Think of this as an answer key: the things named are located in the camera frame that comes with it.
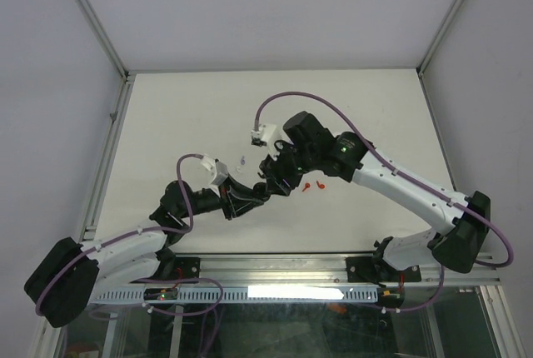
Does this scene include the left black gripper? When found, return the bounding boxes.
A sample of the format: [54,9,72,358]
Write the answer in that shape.
[179,175,263,220]

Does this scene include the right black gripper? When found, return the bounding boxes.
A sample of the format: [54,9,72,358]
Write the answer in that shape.
[259,141,318,197]

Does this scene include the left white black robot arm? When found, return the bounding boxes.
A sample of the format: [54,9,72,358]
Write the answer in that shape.
[24,177,271,328]

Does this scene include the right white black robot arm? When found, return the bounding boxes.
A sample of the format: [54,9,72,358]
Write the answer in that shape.
[251,112,491,283]

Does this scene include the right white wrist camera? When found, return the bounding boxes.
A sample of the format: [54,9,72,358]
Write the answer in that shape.
[251,124,281,158]

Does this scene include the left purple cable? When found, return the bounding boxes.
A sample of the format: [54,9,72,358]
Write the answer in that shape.
[35,152,209,316]

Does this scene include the purple cable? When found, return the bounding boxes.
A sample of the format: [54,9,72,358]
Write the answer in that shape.
[35,152,209,316]
[253,92,514,267]

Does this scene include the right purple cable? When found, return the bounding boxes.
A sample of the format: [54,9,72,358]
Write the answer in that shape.
[253,92,514,267]

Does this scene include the aluminium mounting rail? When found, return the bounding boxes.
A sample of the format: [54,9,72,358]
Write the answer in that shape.
[57,251,501,292]

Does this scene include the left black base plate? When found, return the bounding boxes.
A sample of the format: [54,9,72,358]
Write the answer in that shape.
[159,256,201,282]

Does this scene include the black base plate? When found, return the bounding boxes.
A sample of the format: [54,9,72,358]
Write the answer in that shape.
[345,256,421,285]
[159,256,201,282]

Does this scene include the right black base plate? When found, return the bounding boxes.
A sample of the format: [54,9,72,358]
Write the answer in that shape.
[345,256,421,285]

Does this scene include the grey slotted cable duct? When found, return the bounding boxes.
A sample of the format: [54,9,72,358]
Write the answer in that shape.
[93,285,378,305]

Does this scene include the left aluminium frame post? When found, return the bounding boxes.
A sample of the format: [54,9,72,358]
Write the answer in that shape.
[52,0,134,84]

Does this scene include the aluminium frame post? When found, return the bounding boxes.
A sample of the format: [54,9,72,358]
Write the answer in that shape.
[416,0,466,79]
[52,0,134,84]

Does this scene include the right aluminium frame post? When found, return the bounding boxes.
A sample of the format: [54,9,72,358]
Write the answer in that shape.
[416,0,466,79]

